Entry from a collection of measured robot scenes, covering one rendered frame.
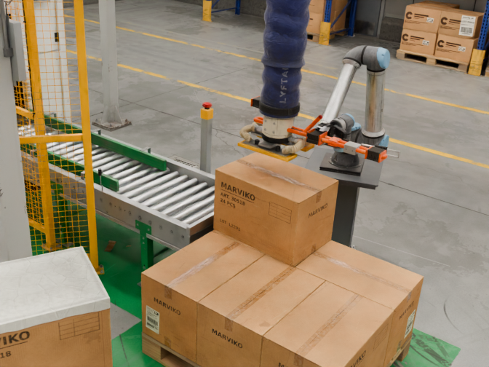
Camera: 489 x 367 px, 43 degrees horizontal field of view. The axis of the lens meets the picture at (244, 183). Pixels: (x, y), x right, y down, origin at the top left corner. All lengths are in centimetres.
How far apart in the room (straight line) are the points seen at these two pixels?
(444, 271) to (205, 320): 214
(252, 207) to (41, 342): 154
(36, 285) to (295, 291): 138
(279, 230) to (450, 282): 162
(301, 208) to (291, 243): 22
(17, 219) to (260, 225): 137
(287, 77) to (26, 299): 172
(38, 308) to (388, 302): 177
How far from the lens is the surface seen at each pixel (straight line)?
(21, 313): 237
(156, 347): 359
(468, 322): 428
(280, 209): 336
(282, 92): 331
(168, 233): 380
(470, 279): 473
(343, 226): 437
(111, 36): 672
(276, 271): 341
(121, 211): 406
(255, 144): 346
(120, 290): 420
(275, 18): 322
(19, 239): 376
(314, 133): 335
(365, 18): 1243
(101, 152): 491
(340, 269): 350
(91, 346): 250
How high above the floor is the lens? 242
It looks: 25 degrees down
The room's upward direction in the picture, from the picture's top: 3 degrees clockwise
